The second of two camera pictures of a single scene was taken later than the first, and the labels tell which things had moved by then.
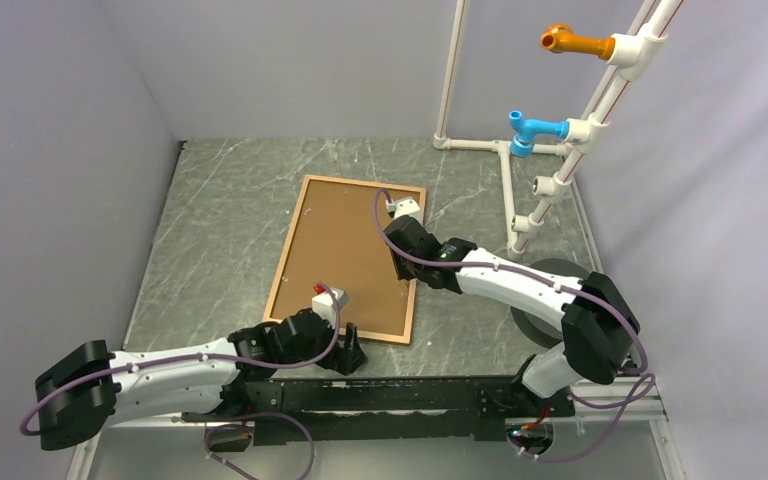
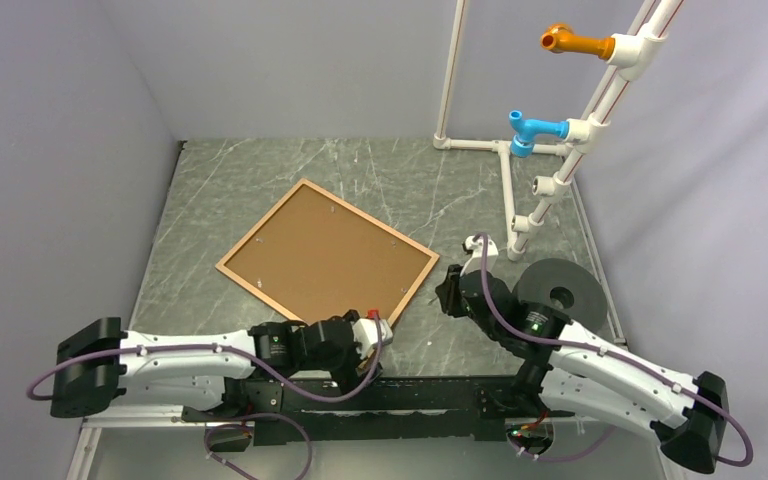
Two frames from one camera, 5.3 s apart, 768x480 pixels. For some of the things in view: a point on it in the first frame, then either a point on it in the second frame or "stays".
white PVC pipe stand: [635, 52] stays
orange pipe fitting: [561, 38] stays
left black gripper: [349, 356] stays
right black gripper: [403, 273] to [448, 291]
